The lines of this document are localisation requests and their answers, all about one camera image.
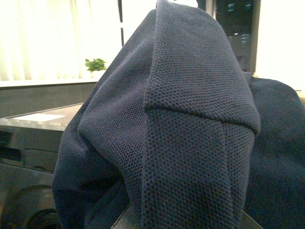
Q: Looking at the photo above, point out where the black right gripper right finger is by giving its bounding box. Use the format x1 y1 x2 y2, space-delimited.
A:
240 211 263 229

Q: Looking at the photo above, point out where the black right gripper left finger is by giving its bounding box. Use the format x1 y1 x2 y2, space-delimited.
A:
111 204 140 229

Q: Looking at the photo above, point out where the navy blue garment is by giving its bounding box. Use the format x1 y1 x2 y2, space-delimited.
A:
52 0 305 229

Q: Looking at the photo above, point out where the grey front-load washing machine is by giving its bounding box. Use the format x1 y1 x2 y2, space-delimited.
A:
0 104 82 229

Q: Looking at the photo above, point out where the green potted plant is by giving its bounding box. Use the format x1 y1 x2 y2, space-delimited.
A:
85 58 107 73

